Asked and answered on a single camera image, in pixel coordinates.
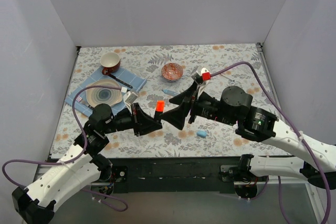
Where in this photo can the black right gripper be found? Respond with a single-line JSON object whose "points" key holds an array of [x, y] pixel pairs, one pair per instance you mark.
{"points": [[191, 105]]}

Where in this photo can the blue checked cloth napkin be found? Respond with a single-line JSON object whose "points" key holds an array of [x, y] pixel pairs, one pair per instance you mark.
{"points": [[123, 74]]}

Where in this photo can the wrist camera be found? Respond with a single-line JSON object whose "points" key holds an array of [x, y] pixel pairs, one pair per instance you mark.
{"points": [[201, 76], [129, 96]]}

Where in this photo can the orange patterned bowl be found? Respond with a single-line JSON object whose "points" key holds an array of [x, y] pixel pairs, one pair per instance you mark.
{"points": [[172, 72]]}

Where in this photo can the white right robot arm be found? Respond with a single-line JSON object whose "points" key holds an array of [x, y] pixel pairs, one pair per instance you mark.
{"points": [[310, 159]]}

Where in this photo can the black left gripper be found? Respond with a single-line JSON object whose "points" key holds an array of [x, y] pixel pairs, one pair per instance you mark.
{"points": [[135, 118]]}

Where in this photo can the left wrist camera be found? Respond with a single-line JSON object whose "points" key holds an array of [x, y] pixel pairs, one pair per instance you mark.
{"points": [[129, 96]]}

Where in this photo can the floral tablecloth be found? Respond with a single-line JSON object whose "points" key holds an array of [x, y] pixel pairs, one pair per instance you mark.
{"points": [[240, 62]]}

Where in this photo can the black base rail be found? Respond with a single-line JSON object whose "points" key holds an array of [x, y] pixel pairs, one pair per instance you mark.
{"points": [[179, 174]]}

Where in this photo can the light blue marker pen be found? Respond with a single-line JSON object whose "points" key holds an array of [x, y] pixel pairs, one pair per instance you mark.
{"points": [[169, 92]]}

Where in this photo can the black handled knife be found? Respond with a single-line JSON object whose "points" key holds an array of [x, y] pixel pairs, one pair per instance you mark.
{"points": [[120, 81]]}

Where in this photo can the red brown ceramic mug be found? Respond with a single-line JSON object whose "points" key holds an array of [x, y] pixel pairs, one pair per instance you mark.
{"points": [[110, 63]]}

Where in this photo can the silver fork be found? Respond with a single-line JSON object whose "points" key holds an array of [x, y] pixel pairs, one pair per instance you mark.
{"points": [[82, 101]]}

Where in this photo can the black orange marker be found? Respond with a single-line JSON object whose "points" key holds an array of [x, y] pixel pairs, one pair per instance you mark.
{"points": [[157, 115]]}

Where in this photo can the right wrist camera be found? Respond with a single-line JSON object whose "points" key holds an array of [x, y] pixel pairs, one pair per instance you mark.
{"points": [[201, 76]]}

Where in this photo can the beige blue ringed plate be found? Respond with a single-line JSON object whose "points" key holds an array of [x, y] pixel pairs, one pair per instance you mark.
{"points": [[96, 96]]}

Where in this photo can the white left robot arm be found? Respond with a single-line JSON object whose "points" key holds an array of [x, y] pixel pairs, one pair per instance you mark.
{"points": [[83, 163]]}

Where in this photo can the orange pen cap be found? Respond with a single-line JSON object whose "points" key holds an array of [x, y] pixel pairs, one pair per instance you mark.
{"points": [[160, 106]]}

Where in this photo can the light blue pen cap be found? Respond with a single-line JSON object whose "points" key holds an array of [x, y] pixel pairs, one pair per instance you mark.
{"points": [[202, 134]]}

